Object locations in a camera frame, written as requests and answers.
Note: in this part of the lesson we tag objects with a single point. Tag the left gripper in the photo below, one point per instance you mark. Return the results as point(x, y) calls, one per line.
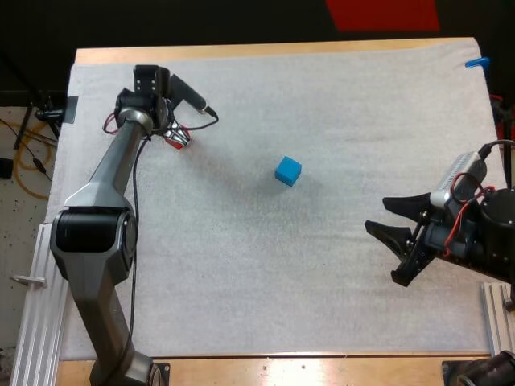
point(149, 80)

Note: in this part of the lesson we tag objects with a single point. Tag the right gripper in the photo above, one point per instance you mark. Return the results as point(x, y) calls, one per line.
point(438, 237)

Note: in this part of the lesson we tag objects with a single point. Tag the red cube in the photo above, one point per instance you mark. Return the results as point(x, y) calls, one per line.
point(177, 144)

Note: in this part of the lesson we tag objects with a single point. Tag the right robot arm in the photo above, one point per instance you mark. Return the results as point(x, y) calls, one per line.
point(498, 225)

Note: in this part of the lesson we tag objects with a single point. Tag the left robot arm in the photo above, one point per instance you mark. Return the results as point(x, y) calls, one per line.
point(116, 169)

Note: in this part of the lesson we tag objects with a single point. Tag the blue cube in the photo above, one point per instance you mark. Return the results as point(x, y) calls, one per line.
point(288, 170)

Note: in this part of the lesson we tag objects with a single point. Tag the blue clamp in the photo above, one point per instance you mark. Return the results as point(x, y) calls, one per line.
point(477, 62)

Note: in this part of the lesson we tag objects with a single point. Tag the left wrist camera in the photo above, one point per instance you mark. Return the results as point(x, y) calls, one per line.
point(186, 93)

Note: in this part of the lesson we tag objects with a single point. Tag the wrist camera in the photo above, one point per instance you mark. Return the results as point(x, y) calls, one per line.
point(458, 177)
point(186, 93)

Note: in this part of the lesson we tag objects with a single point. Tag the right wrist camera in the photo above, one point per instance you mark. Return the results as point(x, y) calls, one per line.
point(458, 177)

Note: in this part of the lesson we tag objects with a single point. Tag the ribbed aluminium rail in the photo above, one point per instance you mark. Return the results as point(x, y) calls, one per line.
point(497, 317)
point(36, 313)

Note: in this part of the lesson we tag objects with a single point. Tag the small silver bracket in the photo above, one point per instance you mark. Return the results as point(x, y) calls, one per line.
point(28, 279)

